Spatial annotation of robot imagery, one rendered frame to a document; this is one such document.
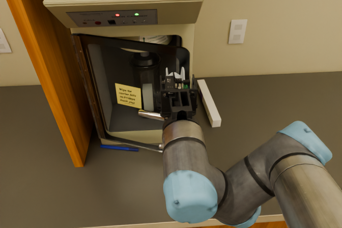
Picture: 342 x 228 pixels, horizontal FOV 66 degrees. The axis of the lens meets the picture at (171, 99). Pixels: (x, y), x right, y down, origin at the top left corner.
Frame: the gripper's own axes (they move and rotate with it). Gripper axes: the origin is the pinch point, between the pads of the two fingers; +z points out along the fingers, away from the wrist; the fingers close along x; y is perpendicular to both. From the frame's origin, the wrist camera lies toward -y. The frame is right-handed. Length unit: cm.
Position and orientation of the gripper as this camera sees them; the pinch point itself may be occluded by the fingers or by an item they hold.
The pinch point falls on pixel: (173, 78)
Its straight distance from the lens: 65.4
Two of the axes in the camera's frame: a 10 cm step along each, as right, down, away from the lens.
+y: -0.1, -7.6, -6.5
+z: -0.7, -6.4, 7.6
